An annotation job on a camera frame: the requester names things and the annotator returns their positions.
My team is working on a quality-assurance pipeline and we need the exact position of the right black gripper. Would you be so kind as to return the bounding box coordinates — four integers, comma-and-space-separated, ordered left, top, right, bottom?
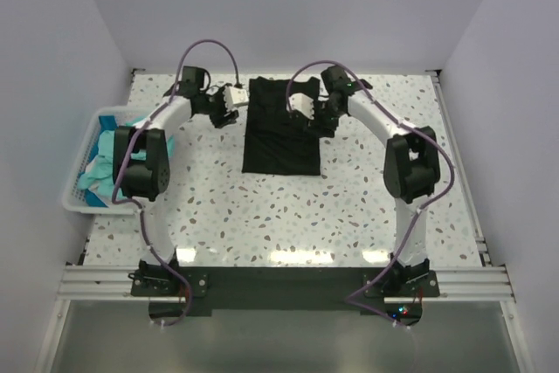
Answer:
303, 99, 344, 140

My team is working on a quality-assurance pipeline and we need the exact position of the black t shirt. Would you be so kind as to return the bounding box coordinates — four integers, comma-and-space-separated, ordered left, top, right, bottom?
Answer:
242, 76, 321, 176

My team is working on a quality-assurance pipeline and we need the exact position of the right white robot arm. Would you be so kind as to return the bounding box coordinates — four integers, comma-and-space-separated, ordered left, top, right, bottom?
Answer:
286, 64, 440, 297

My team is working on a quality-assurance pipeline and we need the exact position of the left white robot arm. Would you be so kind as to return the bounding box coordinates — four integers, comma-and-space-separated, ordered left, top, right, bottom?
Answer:
111, 66, 248, 296

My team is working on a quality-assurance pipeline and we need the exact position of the blue t shirt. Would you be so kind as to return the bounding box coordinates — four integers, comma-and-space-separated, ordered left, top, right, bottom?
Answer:
98, 115, 118, 134

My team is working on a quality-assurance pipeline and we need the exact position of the teal t shirt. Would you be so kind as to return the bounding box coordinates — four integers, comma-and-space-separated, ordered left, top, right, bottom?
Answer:
78, 115, 176, 195

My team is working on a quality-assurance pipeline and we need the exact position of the white plastic laundry basket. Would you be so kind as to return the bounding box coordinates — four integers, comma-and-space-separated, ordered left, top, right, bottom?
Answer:
61, 106, 150, 217

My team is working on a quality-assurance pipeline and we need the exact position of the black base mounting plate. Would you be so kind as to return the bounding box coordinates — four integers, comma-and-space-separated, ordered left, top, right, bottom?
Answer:
128, 263, 440, 325

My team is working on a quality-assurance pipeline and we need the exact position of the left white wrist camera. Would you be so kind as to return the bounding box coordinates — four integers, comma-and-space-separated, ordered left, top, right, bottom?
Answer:
224, 86, 249, 110

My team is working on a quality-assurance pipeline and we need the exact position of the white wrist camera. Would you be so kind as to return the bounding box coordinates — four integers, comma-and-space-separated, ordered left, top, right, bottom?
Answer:
224, 86, 249, 110
289, 93, 314, 120

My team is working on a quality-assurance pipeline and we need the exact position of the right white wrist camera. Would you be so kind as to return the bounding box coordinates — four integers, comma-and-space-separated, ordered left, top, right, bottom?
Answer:
289, 93, 314, 120

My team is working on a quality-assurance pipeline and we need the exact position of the aluminium frame rail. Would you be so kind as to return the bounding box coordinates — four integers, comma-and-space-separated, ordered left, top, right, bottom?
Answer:
56, 259, 141, 302

